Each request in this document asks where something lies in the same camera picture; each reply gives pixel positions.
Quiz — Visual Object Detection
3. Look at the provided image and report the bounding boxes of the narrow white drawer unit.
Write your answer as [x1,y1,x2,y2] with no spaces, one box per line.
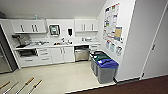
[89,42,102,53]

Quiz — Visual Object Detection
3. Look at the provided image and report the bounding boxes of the black soap dispenser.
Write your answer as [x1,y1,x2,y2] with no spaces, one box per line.
[67,28,74,37]

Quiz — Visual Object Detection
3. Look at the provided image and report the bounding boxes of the chrome sink faucet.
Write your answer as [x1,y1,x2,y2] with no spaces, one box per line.
[60,37,66,44]

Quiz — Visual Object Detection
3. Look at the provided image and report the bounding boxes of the white two-door sink cabinet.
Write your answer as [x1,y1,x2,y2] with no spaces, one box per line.
[50,45,76,64]

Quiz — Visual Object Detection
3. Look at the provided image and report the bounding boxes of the grey bin blue lid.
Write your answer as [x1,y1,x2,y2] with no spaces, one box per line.
[97,59,120,84]

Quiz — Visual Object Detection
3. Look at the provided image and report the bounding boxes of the steel paper towel dispenser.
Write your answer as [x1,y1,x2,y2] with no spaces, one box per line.
[49,24,61,37]

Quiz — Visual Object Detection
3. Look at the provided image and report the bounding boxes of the black built-in microwave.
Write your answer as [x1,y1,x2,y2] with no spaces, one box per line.
[18,48,38,58]

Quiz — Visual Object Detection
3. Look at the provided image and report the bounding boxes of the black coffee machine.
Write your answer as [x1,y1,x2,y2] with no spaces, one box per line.
[12,34,31,49]

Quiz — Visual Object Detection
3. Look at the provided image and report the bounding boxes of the white door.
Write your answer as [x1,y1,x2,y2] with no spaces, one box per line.
[141,6,168,80]

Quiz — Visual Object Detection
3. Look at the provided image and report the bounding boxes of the stainless steel refrigerator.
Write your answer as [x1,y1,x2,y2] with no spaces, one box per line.
[0,24,18,74]

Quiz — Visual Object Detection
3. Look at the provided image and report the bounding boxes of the white wall cabinet three doors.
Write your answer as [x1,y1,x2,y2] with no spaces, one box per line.
[73,18,100,33]

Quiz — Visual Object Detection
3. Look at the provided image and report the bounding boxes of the large colourful wall poster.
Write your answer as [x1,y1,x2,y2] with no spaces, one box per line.
[102,3,121,43]

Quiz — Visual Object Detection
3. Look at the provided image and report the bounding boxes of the white wall cabinet four doors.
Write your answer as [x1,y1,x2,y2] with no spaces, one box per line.
[9,19,48,34]

